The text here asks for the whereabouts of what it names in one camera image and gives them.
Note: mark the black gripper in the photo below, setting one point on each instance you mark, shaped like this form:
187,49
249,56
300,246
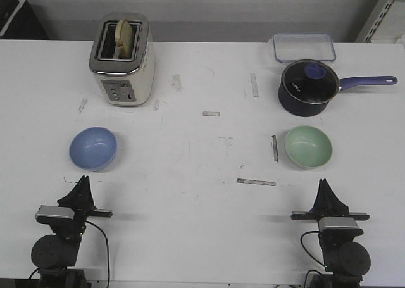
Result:
71,223
334,205

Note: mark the blue bowl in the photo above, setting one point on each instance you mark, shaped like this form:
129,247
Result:
93,149

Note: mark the green bowl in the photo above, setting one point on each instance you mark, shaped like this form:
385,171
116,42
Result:
308,147

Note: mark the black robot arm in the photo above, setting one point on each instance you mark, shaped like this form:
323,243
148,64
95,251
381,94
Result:
55,255
344,260

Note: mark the dark blue saucepan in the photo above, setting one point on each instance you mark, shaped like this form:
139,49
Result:
301,109

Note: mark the glass pot lid blue knob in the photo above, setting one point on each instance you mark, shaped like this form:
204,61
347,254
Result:
310,81

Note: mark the cream and steel toaster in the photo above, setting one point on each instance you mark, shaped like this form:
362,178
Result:
123,82

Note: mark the clear plastic food container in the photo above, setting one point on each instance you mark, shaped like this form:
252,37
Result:
289,47

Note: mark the slice of toast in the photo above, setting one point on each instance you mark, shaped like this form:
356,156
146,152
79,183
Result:
124,38

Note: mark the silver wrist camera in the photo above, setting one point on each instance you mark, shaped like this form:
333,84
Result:
344,226
45,214

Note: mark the white slotted metal rack post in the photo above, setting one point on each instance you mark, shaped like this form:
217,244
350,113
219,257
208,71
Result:
374,21

